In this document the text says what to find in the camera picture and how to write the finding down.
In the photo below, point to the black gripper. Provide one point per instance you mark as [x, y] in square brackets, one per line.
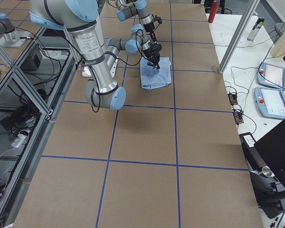
[151, 30]
[149, 52]

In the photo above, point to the light blue t-shirt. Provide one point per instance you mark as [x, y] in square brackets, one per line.
[153, 78]

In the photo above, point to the grey neighbour robot base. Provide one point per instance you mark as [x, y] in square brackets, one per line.
[9, 35]

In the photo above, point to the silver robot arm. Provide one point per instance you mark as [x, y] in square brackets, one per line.
[79, 18]
[130, 8]

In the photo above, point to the red cylinder tube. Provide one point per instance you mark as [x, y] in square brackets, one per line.
[213, 11]

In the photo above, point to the black electronics board far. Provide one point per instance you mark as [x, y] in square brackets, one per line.
[233, 98]

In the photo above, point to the black electronics board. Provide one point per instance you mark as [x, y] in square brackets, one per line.
[238, 116]
[233, 98]

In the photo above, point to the black electronics board near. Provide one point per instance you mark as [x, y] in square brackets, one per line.
[238, 116]

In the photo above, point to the far blue teach pendant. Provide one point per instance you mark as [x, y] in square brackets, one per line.
[271, 76]

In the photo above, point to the blue teach pendant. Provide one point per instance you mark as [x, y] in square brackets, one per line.
[271, 76]
[270, 102]

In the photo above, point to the near blue teach pendant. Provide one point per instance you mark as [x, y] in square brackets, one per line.
[270, 102]

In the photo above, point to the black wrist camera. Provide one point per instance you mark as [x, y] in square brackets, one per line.
[157, 18]

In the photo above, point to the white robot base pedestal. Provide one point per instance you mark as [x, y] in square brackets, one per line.
[112, 66]

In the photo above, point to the aluminium frame post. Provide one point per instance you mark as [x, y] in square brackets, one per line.
[252, 4]

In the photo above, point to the aluminium lattice frame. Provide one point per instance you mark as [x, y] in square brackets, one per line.
[32, 90]

